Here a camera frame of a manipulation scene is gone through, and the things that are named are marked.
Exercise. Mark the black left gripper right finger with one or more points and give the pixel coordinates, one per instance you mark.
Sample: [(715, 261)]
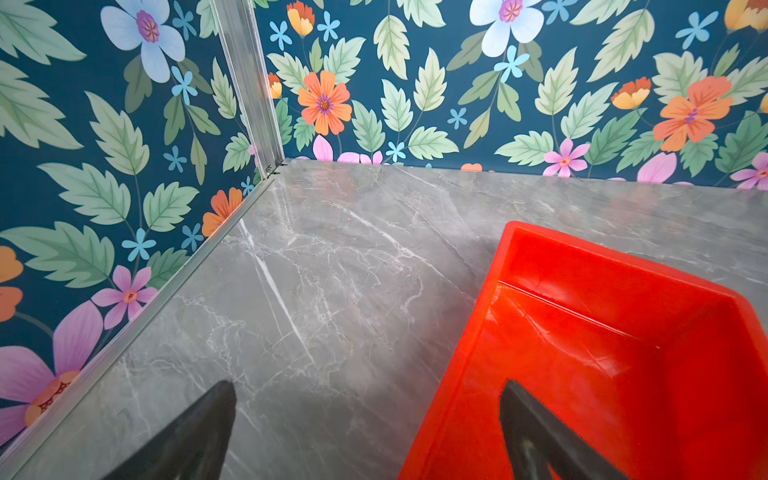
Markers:
[(540, 446)]

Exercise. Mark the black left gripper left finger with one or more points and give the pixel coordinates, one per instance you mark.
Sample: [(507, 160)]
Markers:
[(193, 446)]

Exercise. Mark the aluminium frame bottom rail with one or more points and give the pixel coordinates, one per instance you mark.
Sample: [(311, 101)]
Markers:
[(23, 372)]

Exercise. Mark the aluminium frame corner post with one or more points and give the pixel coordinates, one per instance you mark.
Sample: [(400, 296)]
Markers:
[(239, 36)]

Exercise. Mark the red plastic bin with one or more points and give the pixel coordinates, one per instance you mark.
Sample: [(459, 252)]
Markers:
[(663, 373)]

